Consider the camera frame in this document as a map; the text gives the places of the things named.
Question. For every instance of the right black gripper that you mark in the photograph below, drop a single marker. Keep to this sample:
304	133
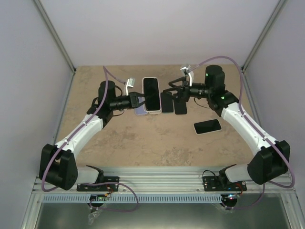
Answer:
185	89

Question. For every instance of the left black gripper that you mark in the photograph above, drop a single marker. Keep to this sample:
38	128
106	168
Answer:
134	101

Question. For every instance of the lavender phone case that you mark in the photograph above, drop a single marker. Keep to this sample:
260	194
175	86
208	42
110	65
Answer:
140	111

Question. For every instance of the blue phone black screen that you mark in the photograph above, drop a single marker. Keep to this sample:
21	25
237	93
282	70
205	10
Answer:
167	103

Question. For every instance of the white phone case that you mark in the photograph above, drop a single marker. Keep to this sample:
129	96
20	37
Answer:
154	112

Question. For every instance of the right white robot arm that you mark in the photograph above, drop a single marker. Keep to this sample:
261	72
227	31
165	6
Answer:
271	157

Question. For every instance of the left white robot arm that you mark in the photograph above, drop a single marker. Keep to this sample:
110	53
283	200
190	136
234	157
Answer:
58	162

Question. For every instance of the left controller board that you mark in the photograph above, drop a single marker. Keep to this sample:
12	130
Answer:
99	198

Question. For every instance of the controller board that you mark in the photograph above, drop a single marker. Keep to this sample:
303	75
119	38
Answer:
99	198
231	198

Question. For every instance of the clear plastic bag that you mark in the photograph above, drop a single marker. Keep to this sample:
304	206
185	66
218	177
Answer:
93	215

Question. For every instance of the right controller board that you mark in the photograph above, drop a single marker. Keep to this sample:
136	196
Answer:
231	198

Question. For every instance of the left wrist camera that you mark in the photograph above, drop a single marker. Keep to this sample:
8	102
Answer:
128	84

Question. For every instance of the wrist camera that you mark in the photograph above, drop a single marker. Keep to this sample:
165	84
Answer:
128	84
186	71

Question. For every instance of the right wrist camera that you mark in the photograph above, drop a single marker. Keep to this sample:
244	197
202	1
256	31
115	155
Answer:
186	71

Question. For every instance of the aluminium rail frame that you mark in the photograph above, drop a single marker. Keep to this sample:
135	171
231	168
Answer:
147	177

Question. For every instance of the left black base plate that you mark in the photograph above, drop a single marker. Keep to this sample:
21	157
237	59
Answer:
110	186

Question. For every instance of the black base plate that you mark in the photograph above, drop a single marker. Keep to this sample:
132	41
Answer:
211	183
110	186

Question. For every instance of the slotted cable duct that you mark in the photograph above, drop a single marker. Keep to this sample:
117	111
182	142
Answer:
139	198

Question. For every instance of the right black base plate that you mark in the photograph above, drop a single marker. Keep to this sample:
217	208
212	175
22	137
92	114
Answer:
211	183

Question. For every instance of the left aluminium corner post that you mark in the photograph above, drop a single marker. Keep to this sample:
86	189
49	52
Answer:
44	15

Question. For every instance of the aluminium corner post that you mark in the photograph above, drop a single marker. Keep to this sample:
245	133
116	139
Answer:
44	15
266	29

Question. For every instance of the right aluminium corner post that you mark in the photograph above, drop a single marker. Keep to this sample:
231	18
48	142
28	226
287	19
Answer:
266	29

